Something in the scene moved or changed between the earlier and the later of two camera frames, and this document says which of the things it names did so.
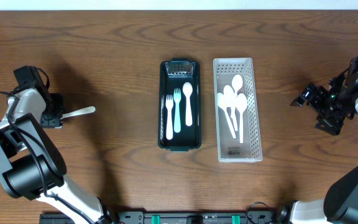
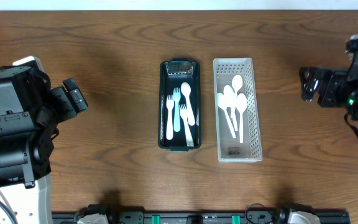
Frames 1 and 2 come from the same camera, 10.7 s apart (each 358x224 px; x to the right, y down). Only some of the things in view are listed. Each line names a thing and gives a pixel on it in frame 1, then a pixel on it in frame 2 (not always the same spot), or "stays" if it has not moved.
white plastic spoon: (237, 83) stays
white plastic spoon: (228, 98) stays
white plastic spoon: (188, 89) stays
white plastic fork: (88, 110) → (183, 113)
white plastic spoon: (241, 104) stays
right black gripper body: (334, 110) → (340, 79)
